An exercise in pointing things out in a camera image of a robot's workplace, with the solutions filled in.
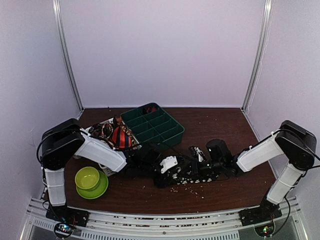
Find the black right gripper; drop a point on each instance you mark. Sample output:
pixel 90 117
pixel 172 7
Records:
pixel 193 166

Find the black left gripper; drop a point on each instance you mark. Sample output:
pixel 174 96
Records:
pixel 164 182

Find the black white floral tie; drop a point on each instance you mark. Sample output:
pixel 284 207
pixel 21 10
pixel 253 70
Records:
pixel 188 178

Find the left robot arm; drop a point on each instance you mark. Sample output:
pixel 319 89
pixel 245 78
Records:
pixel 110 144

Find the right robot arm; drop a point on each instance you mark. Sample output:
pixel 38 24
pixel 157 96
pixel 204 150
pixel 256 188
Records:
pixel 290 140

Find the green divided organizer tray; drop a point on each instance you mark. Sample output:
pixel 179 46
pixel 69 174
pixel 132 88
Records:
pixel 159 127

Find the orange navy striped tie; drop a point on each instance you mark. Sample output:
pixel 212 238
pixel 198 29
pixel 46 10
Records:
pixel 122 137

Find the green plate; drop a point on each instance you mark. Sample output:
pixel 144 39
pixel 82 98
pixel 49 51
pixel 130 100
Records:
pixel 97 192

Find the red blue rolled tie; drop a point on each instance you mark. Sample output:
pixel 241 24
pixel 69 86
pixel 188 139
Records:
pixel 149 109

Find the green bowl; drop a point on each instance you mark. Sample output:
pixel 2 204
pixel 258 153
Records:
pixel 87 178

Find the white ceramic mug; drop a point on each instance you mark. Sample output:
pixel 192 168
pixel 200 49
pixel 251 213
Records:
pixel 77 157

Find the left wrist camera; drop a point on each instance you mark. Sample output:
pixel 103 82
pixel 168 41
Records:
pixel 169 162

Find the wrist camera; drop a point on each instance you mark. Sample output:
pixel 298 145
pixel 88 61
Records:
pixel 197 153
pixel 169 162

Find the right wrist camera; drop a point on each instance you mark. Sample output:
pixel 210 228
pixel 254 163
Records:
pixel 197 153

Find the aluminium front rail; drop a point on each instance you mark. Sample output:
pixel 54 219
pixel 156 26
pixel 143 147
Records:
pixel 217 225

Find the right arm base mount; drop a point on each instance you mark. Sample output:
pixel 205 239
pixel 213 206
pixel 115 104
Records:
pixel 256 215

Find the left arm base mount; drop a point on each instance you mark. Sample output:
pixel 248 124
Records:
pixel 72 216

